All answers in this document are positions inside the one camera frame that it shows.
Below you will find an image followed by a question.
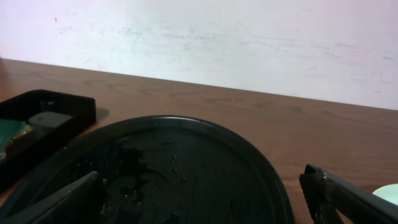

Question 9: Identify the black rectangular tray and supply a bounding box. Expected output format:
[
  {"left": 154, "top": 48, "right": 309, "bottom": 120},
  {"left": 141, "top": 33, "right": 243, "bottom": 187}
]
[{"left": 1, "top": 90, "right": 96, "bottom": 192}]

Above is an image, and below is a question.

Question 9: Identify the green plate with red stain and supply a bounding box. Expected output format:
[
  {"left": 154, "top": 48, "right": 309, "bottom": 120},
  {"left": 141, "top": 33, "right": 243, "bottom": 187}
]
[{"left": 373, "top": 184, "right": 398, "bottom": 205}]

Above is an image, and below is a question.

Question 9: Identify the round black tray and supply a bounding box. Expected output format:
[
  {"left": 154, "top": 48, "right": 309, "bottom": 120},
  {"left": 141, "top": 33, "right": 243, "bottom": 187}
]
[{"left": 1, "top": 116, "right": 294, "bottom": 223}]

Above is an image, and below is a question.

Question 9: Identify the green yellow sponge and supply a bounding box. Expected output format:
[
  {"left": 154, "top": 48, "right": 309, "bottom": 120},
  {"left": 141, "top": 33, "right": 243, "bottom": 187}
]
[{"left": 1, "top": 119, "right": 33, "bottom": 160}]

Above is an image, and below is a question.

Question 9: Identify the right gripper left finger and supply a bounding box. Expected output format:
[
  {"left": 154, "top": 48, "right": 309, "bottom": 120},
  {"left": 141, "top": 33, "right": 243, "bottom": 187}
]
[{"left": 4, "top": 171, "right": 100, "bottom": 224}]

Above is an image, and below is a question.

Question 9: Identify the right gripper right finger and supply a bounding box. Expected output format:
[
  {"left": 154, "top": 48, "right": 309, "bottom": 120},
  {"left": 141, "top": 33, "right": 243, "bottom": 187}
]
[{"left": 299, "top": 164, "right": 397, "bottom": 224}]

